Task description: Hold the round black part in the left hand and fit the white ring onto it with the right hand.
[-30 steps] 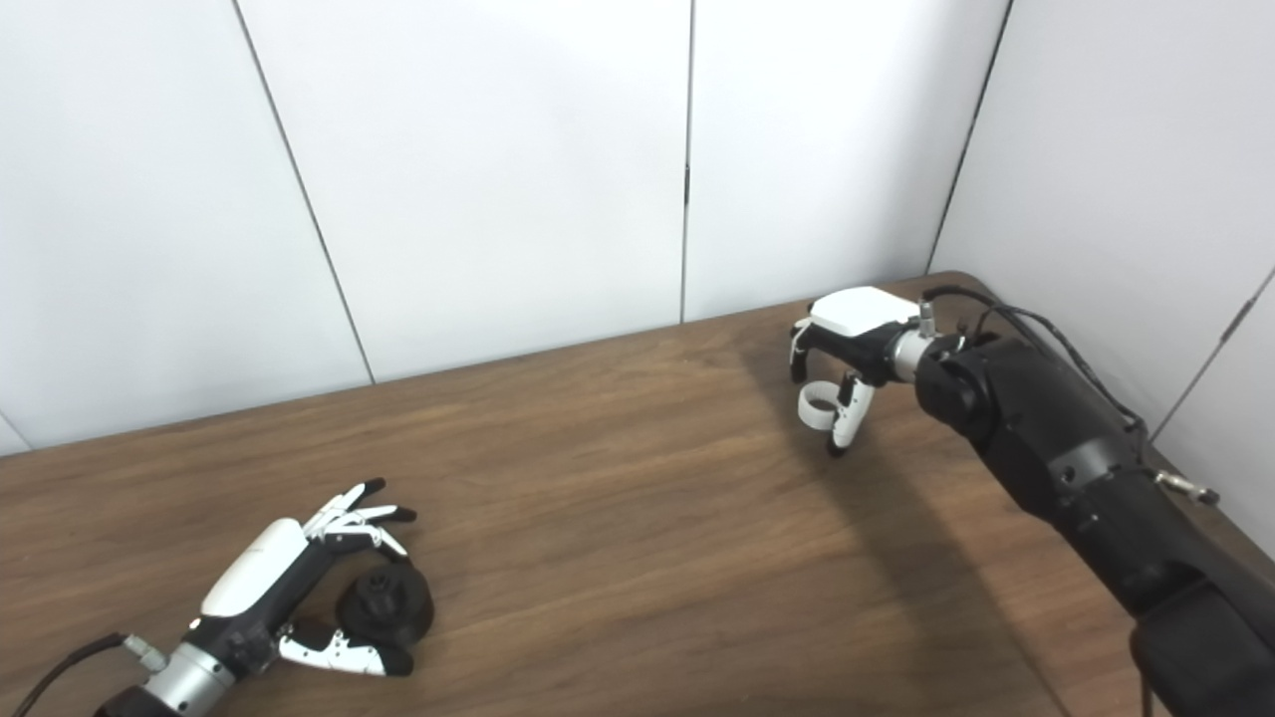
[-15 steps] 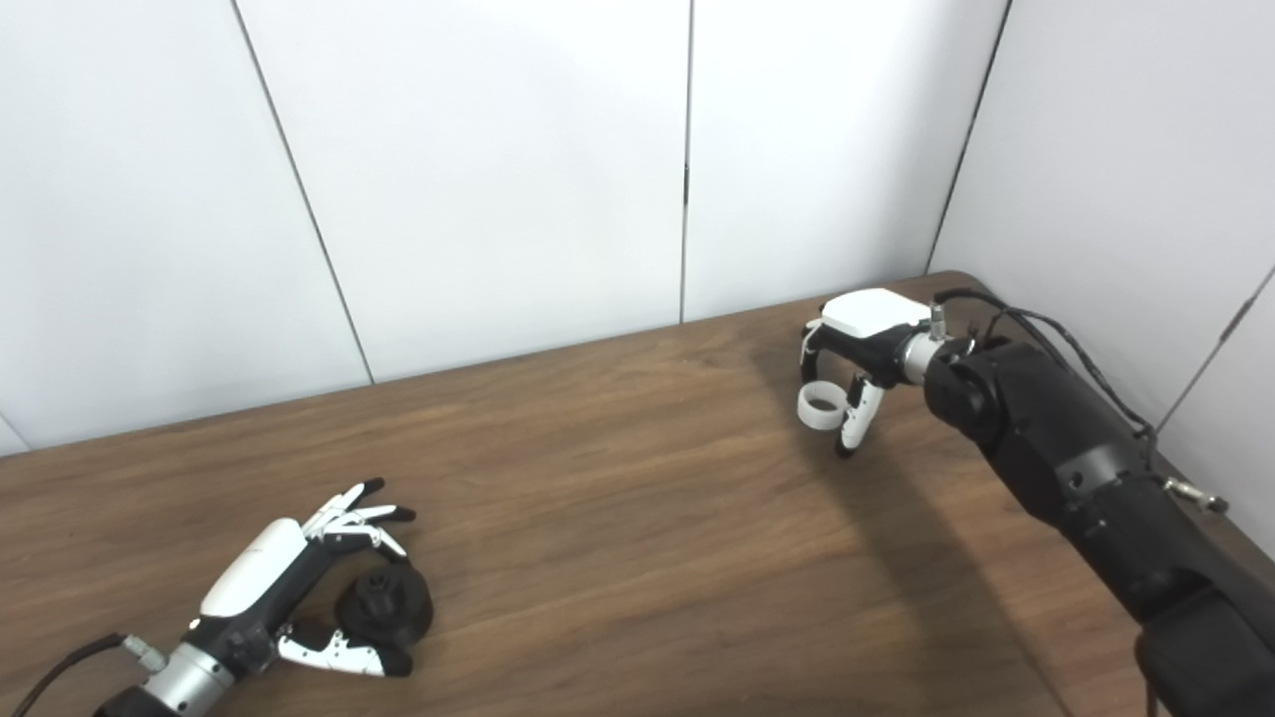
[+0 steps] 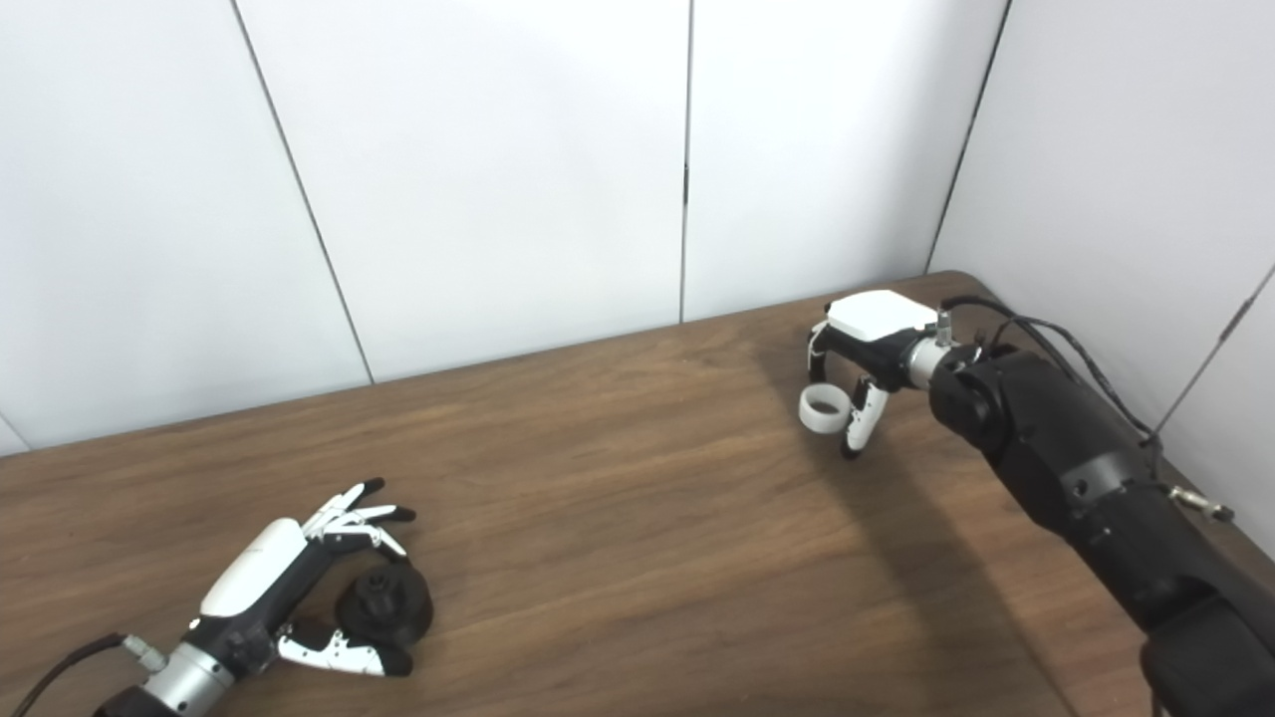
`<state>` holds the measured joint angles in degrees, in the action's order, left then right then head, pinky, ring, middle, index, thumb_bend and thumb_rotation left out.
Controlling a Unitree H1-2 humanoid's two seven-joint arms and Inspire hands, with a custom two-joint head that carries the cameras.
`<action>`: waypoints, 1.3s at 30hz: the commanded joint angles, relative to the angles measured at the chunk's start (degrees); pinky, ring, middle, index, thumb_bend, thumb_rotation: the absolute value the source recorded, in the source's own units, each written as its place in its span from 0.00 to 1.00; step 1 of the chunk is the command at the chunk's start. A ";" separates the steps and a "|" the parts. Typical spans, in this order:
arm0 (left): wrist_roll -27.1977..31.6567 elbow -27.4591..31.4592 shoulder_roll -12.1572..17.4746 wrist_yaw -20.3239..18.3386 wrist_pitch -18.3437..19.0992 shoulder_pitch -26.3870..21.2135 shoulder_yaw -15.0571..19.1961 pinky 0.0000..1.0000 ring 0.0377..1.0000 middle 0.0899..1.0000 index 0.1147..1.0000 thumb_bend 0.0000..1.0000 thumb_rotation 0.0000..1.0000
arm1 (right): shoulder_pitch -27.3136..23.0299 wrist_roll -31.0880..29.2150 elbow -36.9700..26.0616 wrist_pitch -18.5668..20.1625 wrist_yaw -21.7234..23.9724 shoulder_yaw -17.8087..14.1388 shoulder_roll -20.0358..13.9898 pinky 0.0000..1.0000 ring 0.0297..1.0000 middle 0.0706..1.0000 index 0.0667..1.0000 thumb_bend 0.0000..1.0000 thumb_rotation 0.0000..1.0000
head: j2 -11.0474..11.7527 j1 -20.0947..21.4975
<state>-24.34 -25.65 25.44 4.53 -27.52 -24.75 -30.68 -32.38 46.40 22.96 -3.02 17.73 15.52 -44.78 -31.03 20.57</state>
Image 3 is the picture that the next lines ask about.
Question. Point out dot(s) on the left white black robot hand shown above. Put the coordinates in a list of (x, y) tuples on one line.
[(249, 573)]

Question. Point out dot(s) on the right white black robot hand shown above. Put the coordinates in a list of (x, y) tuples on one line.
[(882, 314)]

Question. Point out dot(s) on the round black part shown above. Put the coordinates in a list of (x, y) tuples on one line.
[(393, 607)]

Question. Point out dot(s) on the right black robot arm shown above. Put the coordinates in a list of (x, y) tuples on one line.
[(1096, 478)]

